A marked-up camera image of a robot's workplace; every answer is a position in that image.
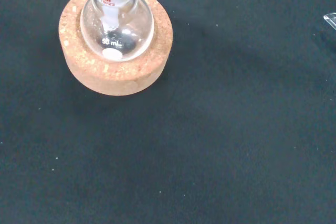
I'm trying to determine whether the clear round-bottom flask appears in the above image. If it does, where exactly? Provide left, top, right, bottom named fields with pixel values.
left=79, top=0, right=155, bottom=63

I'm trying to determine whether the clear glass weighing funnel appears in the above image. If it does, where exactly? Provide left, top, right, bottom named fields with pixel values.
left=322, top=12, right=336, bottom=29

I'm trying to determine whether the brown cork ring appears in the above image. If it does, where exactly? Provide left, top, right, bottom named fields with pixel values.
left=58, top=0, right=174, bottom=96

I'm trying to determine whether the black bench cloth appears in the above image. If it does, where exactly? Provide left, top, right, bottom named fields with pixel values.
left=0, top=0, right=336, bottom=224

